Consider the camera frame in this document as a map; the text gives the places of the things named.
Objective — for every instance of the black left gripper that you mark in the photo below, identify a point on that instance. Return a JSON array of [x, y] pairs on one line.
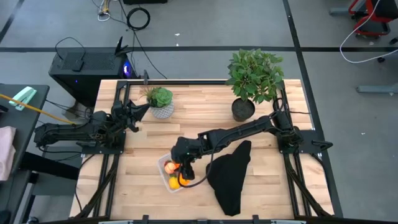
[[121, 112]]

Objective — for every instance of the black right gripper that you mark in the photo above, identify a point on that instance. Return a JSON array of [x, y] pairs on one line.
[[186, 149]]

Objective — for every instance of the yellow toy lemon green leaf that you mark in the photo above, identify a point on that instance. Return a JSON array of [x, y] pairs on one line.
[[173, 183]]

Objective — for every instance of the pink toy peach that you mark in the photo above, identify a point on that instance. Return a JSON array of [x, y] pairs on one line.
[[170, 168]]

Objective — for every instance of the clear plastic tupperware container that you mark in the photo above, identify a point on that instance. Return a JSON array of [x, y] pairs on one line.
[[162, 174]]

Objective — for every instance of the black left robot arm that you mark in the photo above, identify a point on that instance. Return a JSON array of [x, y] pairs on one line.
[[68, 133]]

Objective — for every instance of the succulent in white patterned pot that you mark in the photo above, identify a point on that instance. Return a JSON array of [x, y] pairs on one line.
[[160, 98]]

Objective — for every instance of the black cloth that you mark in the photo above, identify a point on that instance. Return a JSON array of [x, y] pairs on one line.
[[228, 177]]

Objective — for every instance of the black computer tower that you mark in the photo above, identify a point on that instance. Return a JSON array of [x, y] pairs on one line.
[[93, 77]]

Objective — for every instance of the black side desk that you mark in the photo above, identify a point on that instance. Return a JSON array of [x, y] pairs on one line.
[[28, 118]]

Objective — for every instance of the mint green stapler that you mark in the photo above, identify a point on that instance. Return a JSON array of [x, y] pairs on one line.
[[22, 98]]

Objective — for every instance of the green potted tree black pot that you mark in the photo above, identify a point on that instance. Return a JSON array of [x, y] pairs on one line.
[[253, 73]]

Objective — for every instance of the pink cloth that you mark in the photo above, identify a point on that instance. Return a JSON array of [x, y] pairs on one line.
[[6, 152]]

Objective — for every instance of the red and black chair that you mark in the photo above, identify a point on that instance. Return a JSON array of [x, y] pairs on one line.
[[385, 9]]

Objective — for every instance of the black aluminium rig frame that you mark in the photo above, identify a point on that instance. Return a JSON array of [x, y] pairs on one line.
[[186, 82]]

